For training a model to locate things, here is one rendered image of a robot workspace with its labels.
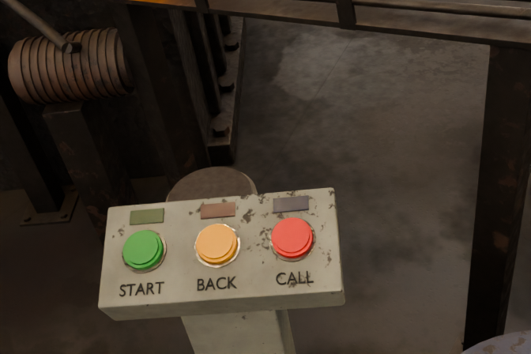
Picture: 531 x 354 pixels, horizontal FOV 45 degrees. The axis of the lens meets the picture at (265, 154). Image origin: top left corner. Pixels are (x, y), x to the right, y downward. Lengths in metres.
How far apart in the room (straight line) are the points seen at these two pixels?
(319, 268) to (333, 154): 1.04
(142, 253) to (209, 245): 0.07
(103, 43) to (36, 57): 0.13
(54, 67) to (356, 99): 0.90
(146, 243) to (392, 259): 0.82
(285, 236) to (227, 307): 0.09
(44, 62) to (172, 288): 0.68
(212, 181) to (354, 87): 1.09
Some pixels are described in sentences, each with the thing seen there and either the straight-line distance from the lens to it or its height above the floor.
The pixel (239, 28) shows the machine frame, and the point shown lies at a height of 0.07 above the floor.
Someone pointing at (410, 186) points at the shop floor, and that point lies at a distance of 1.55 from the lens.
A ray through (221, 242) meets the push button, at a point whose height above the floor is 0.61.
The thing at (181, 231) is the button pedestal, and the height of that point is 0.61.
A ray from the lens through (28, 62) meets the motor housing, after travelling 1.25.
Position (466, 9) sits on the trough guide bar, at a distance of 0.72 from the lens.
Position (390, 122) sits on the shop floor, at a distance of 1.74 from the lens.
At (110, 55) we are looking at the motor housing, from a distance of 1.19.
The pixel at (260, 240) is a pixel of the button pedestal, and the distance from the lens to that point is 0.64.
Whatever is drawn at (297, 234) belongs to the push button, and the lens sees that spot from 0.62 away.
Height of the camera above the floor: 1.07
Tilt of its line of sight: 40 degrees down
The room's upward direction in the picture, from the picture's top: 11 degrees counter-clockwise
